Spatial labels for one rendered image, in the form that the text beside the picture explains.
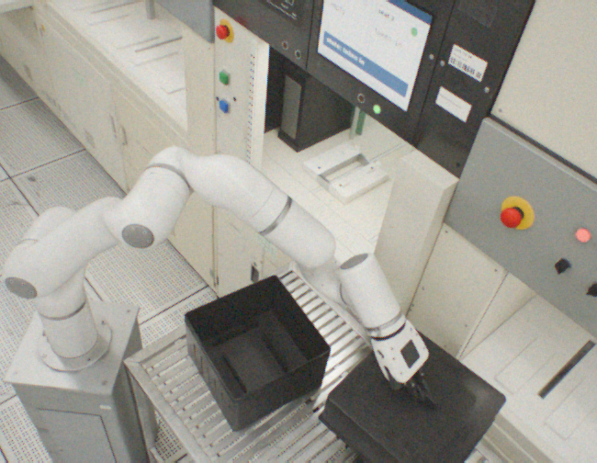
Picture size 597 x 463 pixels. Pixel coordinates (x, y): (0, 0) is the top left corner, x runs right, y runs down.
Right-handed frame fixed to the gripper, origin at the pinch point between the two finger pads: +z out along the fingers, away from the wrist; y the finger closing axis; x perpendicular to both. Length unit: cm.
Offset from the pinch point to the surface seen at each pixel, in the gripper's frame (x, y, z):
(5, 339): 182, -39, -30
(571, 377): -3, 45, 32
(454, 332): 7.5, 23.9, 2.9
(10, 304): 193, -28, -40
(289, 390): 35.7, -8.8, -1.2
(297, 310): 39.1, 6.2, -15.0
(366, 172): 55, 65, -31
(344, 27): 4, 30, -73
